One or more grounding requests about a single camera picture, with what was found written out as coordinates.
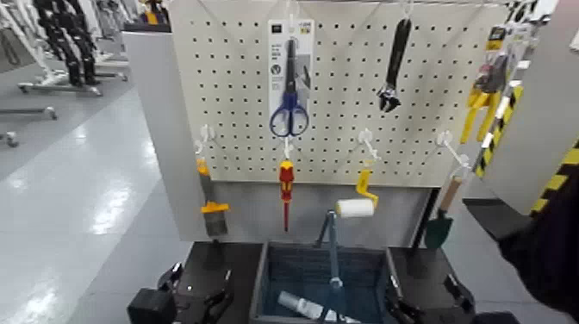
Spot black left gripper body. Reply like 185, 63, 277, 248
173, 282, 215, 324

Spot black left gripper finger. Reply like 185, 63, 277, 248
203, 269, 235, 319
156, 261, 184, 291

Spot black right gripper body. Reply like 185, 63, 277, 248
418, 303, 477, 324

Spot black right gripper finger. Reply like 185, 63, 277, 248
442, 272, 477, 315
385, 275, 426, 324

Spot yellow paint roller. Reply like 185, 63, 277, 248
334, 169, 381, 220

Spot grey blue plastic crate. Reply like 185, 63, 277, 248
249, 240, 411, 324

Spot orange grey paintbrush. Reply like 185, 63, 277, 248
196, 158, 231, 238

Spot white tube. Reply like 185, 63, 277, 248
277, 290, 359, 324

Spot red yellow screwdriver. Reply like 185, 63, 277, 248
278, 159, 296, 234

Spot grey stand backboard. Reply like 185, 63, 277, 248
121, 30, 436, 249

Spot yellow black striped strip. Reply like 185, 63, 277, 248
473, 84, 526, 179

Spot white pegboard panel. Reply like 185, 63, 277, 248
168, 0, 510, 188

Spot grey panel with hazard tape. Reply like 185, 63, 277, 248
481, 0, 579, 216

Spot yellow pliers in package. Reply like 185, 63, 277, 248
459, 26, 522, 146

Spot blue scissors on card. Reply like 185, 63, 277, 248
267, 17, 315, 138

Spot black adjustable wrench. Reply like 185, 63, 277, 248
376, 17, 413, 114

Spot black robot on stand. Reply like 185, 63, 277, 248
32, 0, 103, 88

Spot yellow blue machine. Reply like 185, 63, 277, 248
139, 0, 171, 27

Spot white robot on stand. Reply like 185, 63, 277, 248
0, 0, 62, 87

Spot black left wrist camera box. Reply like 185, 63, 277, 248
127, 288, 177, 324

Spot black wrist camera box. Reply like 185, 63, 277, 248
127, 288, 177, 324
470, 311, 522, 324

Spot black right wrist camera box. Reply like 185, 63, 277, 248
470, 311, 522, 324

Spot green trowel wooden handle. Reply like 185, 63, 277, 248
423, 176, 464, 250

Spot black stand post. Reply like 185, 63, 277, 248
410, 187, 441, 250

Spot grey wheeled base frame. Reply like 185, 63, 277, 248
16, 80, 104, 98

